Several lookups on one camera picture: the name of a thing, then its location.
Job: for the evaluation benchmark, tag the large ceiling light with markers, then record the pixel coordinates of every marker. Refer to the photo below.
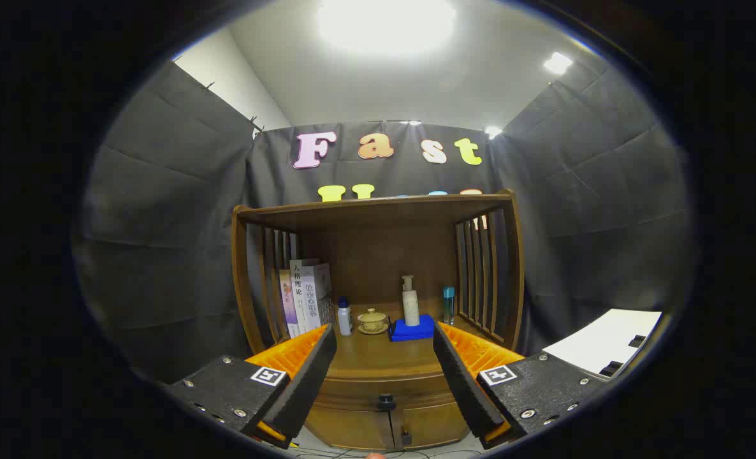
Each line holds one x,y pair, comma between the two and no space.
384,25

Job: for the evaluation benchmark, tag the yellow-green lidded teacup with saucer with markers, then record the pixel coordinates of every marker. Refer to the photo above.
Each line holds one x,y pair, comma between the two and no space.
373,319

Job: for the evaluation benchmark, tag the white spine book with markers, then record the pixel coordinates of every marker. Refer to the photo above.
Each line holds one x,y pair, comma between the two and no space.
298,299

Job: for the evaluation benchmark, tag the clear bottle with teal cap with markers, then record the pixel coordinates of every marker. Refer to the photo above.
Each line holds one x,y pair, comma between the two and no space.
449,306

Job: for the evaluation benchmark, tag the purple spine book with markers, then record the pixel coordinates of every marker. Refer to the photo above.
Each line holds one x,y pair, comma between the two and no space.
285,306

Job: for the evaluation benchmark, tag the wooden drawer with black knob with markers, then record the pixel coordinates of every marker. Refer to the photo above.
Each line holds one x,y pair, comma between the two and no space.
352,392

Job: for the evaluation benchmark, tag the wooden cabinet door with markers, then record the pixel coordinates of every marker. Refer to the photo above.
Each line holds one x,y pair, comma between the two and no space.
352,428
432,424

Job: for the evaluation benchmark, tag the white patterned cover book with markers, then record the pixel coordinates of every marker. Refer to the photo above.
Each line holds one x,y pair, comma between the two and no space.
319,287

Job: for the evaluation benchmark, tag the small ceiling light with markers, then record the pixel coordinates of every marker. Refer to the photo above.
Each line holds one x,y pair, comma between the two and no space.
493,132
558,62

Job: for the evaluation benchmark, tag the wooden countertop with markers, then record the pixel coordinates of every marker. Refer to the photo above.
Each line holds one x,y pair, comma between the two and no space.
378,357

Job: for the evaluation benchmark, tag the white bottle with blue cap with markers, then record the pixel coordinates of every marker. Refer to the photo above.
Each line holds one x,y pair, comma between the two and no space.
345,319

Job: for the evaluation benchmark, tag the white pump bottle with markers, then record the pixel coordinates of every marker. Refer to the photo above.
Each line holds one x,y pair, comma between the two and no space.
410,306

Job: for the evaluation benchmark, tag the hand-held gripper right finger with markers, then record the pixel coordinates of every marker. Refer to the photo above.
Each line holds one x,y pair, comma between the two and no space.
464,382

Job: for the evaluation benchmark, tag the blue folded cloth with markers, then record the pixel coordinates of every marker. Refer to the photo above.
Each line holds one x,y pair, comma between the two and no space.
413,331

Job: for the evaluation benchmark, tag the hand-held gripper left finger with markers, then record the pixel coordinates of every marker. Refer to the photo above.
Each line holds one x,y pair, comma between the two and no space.
308,382

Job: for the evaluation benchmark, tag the brown wooden cabinet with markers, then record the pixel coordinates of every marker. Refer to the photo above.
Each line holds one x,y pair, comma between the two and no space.
378,255

